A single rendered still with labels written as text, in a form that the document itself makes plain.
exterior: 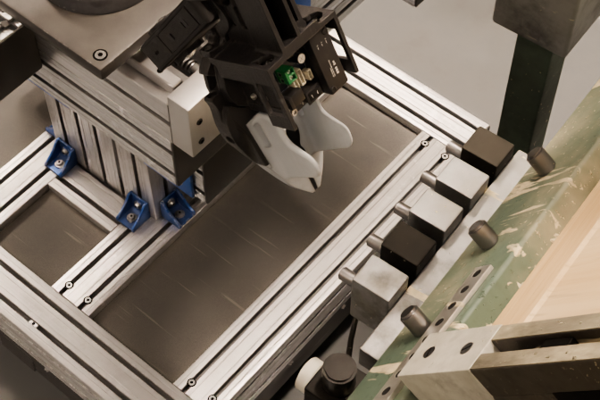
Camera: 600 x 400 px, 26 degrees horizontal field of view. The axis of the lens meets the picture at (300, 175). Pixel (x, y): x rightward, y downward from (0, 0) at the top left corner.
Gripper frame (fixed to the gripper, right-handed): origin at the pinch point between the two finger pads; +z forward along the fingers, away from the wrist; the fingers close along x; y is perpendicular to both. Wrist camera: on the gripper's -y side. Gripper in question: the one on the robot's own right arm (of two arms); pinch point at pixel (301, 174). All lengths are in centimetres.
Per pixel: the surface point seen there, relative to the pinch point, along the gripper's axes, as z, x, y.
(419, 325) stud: 40.3, 16.6, -17.8
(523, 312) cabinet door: 39.9, 22.5, -7.6
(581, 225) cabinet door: 40, 36, -9
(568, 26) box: 39, 69, -33
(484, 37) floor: 92, 124, -108
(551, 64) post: 50, 72, -41
